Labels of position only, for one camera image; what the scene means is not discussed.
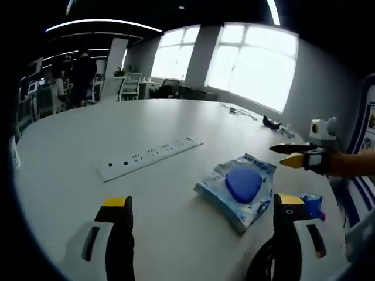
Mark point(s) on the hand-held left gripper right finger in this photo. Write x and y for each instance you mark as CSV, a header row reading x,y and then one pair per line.
x,y
288,222

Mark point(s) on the white power strip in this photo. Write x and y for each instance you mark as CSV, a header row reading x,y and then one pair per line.
x,y
146,158

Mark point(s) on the long ceiling light strip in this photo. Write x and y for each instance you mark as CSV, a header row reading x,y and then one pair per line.
x,y
102,23

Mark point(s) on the black bag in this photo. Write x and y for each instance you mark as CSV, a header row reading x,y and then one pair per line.
x,y
164,89

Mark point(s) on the white mesh office chair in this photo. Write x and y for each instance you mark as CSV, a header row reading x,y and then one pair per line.
x,y
111,89
130,85

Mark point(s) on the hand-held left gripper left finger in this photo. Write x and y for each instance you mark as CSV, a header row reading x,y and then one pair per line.
x,y
120,234

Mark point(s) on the computer monitor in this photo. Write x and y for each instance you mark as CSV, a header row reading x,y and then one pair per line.
x,y
33,87

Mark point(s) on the white table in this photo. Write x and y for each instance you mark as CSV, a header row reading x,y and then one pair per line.
x,y
73,140

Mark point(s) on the large window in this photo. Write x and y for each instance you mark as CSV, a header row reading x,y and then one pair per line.
x,y
252,64

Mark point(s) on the small white gadget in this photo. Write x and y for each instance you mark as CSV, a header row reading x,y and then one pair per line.
x,y
285,132

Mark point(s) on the black curved object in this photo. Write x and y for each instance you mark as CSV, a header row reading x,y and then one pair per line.
x,y
267,121

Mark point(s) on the narrow window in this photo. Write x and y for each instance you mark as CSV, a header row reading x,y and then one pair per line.
x,y
175,55

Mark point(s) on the green potted plant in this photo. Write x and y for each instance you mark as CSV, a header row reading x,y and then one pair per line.
x,y
119,72

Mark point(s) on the person's own clothing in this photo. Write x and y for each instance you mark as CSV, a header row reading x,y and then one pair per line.
x,y
361,240

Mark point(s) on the wet wipes packet blue lid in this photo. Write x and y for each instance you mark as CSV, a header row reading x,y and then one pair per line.
x,y
240,181

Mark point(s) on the small blue tissue packet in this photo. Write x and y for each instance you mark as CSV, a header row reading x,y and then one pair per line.
x,y
315,205

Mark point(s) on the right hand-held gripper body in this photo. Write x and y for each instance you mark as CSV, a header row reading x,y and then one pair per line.
x,y
323,131

